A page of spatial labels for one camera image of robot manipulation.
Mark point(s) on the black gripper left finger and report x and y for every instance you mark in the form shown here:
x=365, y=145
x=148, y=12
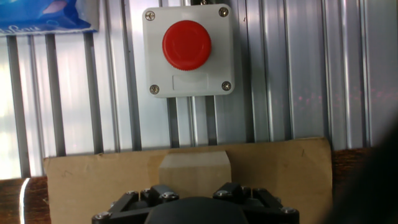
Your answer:
x=130, y=208

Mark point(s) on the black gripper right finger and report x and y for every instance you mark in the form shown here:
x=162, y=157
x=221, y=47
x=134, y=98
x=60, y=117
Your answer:
x=264, y=207

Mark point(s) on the small wooden block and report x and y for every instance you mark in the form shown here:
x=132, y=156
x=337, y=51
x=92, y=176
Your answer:
x=194, y=171

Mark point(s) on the brown cardboard sheet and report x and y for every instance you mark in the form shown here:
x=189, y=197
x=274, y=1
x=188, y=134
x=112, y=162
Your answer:
x=93, y=183

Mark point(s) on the red-brown wooden board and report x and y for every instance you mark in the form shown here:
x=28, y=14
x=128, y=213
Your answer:
x=34, y=202

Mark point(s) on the red push button box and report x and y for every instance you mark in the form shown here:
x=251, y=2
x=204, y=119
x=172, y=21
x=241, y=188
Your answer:
x=186, y=81

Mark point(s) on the blue tissue pack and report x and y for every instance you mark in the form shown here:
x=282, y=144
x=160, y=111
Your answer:
x=37, y=15

